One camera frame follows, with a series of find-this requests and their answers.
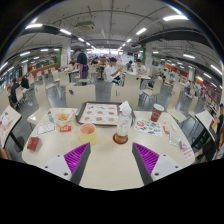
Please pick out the printed menu tray liner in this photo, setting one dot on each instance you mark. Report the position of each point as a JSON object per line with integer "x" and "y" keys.
{"x": 100, "y": 113}

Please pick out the ceiling air conditioner unit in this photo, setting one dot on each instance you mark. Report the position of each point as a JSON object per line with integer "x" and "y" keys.
{"x": 85, "y": 25}

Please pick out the crumpled white napkin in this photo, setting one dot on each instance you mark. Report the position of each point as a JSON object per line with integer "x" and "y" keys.
{"x": 125, "y": 106}

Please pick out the ceiling strip lights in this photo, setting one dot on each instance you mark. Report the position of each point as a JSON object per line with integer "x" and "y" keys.
{"x": 175, "y": 17}

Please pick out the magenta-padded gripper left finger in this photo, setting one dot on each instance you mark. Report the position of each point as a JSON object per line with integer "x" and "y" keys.
{"x": 75, "y": 160}

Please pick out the dark brown food tray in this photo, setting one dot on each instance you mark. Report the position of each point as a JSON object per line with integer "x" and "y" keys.
{"x": 77, "y": 116}

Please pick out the paper wrapper with fries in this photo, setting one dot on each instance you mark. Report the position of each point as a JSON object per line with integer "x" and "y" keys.
{"x": 64, "y": 117}

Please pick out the small red packet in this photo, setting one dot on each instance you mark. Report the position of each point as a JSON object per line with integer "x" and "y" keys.
{"x": 166, "y": 130}

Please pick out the red paper cup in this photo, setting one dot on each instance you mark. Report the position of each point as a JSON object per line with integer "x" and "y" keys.
{"x": 156, "y": 113}

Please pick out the small clear pump bottle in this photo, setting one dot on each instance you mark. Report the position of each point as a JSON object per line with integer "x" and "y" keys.
{"x": 50, "y": 117}

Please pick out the white printed card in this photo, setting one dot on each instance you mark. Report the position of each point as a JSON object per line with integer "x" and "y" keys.
{"x": 46, "y": 128}

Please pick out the person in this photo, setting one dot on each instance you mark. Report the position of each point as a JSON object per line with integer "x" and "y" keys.
{"x": 140, "y": 68}
{"x": 111, "y": 71}
{"x": 14, "y": 90}
{"x": 81, "y": 61}
{"x": 25, "y": 83}

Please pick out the white cafeteria chair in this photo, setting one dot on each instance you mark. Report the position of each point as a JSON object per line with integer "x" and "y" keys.
{"x": 41, "y": 100}

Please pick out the small red paper box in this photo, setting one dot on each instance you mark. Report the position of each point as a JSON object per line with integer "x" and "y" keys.
{"x": 33, "y": 143}

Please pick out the beige cafeteria chairs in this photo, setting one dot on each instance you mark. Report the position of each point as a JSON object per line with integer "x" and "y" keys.
{"x": 131, "y": 80}

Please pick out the neighbouring beige table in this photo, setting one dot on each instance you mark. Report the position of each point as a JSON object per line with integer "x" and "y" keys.
{"x": 204, "y": 120}
{"x": 10, "y": 123}

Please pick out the flat round red coaster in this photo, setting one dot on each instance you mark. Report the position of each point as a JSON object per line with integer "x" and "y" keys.
{"x": 115, "y": 140}

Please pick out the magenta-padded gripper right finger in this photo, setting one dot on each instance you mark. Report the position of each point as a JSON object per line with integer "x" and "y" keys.
{"x": 148, "y": 160}

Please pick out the clear white-capped drink bottle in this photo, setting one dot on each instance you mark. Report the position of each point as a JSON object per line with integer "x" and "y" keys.
{"x": 123, "y": 126}

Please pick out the beige chair with round hole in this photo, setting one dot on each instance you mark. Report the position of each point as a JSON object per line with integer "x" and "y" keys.
{"x": 80, "y": 96}
{"x": 125, "y": 96}

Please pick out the pink paper slip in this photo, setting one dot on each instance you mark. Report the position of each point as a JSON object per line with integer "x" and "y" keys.
{"x": 188, "y": 154}

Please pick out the white plastic packet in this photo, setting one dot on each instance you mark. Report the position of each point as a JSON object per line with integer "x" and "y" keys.
{"x": 175, "y": 140}

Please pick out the yellow mug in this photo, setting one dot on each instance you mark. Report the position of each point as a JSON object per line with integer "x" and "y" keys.
{"x": 88, "y": 135}

